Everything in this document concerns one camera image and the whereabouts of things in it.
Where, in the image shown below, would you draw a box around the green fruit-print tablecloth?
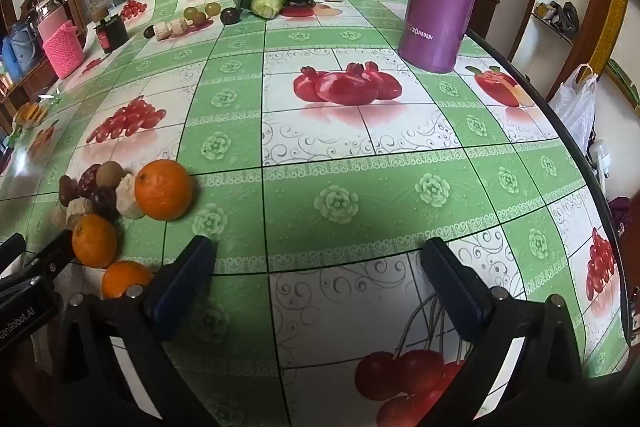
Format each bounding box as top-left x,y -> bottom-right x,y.
0,0 -> 632,427

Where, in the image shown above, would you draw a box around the white plastic bag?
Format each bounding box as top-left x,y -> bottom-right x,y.
547,64 -> 599,152

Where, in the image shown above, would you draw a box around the dark jar with red label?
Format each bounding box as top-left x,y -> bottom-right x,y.
94,9 -> 130,54

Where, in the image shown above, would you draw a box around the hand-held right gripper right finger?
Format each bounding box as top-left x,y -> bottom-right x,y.
420,237 -> 586,427

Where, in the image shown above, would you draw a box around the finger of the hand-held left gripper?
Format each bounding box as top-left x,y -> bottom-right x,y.
22,229 -> 76,290
0,233 -> 27,279

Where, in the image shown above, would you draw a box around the brown kiwi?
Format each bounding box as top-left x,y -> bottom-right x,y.
96,161 -> 125,188

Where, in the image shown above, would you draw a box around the large orange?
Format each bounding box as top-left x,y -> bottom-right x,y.
134,159 -> 195,222

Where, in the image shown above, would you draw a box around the dark shoes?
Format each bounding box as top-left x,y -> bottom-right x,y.
547,1 -> 581,35

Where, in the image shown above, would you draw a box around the yellow snack packet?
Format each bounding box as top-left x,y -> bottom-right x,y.
14,103 -> 51,128

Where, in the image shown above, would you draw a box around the small orange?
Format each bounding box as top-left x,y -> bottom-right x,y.
101,260 -> 155,300
71,214 -> 119,269

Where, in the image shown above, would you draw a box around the blue plastic jug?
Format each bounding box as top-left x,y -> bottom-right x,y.
2,21 -> 43,80

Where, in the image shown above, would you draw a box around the glass jar with pink sleeve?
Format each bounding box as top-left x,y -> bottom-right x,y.
35,0 -> 85,79

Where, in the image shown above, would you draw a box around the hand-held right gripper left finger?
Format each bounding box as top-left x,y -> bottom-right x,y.
50,236 -> 221,427

